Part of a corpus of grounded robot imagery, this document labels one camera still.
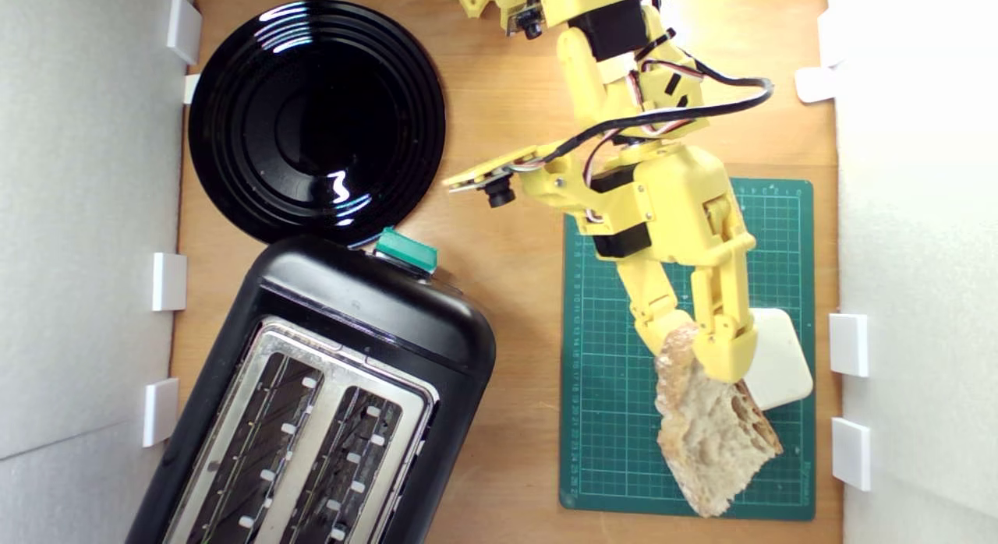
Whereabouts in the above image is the brown bread slice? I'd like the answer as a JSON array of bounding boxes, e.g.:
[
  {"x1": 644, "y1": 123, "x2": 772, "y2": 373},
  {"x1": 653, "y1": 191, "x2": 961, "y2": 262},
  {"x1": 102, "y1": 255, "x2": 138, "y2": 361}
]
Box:
[{"x1": 653, "y1": 322, "x2": 784, "y2": 519}]

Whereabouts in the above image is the black two-slot toaster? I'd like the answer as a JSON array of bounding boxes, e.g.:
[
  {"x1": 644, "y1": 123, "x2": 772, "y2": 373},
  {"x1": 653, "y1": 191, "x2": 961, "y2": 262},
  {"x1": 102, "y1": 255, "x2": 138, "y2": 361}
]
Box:
[{"x1": 125, "y1": 234, "x2": 498, "y2": 544}]

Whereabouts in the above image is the white block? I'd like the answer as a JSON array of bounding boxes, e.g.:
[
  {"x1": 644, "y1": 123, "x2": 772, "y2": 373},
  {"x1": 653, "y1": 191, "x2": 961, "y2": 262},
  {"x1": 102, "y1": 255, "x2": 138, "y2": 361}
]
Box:
[{"x1": 737, "y1": 308, "x2": 815, "y2": 412}]

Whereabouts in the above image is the green cutting mat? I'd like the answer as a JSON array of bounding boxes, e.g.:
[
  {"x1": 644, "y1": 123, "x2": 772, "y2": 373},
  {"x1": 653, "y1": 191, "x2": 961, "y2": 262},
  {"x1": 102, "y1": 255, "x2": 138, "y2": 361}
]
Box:
[{"x1": 558, "y1": 178, "x2": 817, "y2": 522}]

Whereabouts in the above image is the black round plate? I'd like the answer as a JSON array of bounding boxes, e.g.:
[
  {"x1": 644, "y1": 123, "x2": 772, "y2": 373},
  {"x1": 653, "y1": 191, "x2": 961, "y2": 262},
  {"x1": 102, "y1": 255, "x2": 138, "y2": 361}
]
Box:
[{"x1": 188, "y1": 0, "x2": 448, "y2": 246}]

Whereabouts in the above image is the black cable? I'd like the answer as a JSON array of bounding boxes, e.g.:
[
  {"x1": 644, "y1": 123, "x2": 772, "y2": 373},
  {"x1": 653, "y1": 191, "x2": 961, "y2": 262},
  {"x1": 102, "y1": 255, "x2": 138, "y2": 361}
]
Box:
[{"x1": 538, "y1": 28, "x2": 776, "y2": 168}]

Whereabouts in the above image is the wrist camera on yellow plate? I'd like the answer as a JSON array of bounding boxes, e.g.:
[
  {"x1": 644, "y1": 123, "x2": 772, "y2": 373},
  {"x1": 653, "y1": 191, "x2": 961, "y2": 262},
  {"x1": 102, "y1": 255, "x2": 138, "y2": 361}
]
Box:
[{"x1": 442, "y1": 145, "x2": 547, "y2": 210}]

